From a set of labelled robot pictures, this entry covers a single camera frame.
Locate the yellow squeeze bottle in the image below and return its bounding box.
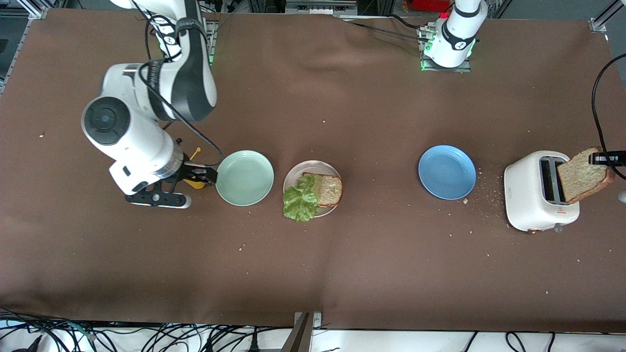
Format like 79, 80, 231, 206
183, 147, 207, 190

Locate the brown bread slice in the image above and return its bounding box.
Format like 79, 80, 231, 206
302, 172, 343, 208
557, 147, 617, 205

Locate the green lettuce leaf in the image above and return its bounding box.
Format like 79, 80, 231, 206
282, 175, 319, 222

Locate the pale green plate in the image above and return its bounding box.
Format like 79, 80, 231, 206
215, 150, 275, 207

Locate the beige plate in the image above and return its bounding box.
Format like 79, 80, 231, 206
283, 160, 343, 218

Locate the blue plate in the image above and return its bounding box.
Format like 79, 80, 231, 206
418, 145, 477, 200

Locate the white toaster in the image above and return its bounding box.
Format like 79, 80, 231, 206
504, 150, 581, 233

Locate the brown table cloth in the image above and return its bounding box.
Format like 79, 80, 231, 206
0, 9, 626, 334

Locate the grey power strip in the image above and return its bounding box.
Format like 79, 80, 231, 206
285, 0, 358, 16

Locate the red box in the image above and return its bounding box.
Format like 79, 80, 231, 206
411, 0, 453, 13

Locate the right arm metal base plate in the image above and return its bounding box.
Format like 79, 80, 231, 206
206, 21, 216, 67

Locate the aluminium frame profile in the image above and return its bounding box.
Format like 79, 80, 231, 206
589, 0, 626, 34
0, 0, 49, 96

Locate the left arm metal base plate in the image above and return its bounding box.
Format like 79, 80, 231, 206
418, 24, 473, 74

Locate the grey metal mount bracket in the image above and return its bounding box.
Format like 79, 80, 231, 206
281, 311, 323, 352

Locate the black cable on cloth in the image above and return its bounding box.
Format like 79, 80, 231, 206
337, 14, 431, 42

